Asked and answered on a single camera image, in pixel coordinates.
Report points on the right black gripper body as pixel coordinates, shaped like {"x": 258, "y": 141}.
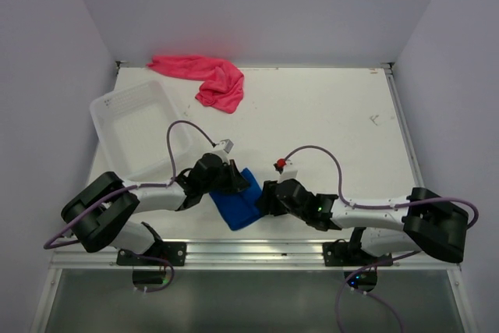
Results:
{"x": 277, "y": 208}

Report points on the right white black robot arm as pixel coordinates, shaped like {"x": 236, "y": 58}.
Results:
{"x": 420, "y": 222}

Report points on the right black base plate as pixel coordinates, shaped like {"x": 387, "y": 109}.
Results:
{"x": 339, "y": 253}

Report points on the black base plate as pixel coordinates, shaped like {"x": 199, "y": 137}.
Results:
{"x": 173, "y": 252}
{"x": 339, "y": 253}

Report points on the pink towel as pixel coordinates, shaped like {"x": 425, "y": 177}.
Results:
{"x": 222, "y": 83}

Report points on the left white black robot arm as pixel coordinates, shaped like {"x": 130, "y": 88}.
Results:
{"x": 99, "y": 214}

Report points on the right aluminium rail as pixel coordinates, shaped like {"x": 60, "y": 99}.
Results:
{"x": 388, "y": 69}

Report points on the aluminium rail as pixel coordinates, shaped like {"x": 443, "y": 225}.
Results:
{"x": 244, "y": 254}
{"x": 388, "y": 69}

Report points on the blue towel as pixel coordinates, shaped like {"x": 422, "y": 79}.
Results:
{"x": 239, "y": 210}

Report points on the front aluminium rail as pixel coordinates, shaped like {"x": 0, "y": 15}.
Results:
{"x": 244, "y": 254}

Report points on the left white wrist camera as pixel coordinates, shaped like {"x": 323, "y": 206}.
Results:
{"x": 223, "y": 147}

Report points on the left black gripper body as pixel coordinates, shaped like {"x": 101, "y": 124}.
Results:
{"x": 223, "y": 181}

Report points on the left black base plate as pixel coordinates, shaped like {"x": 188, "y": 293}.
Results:
{"x": 173, "y": 252}

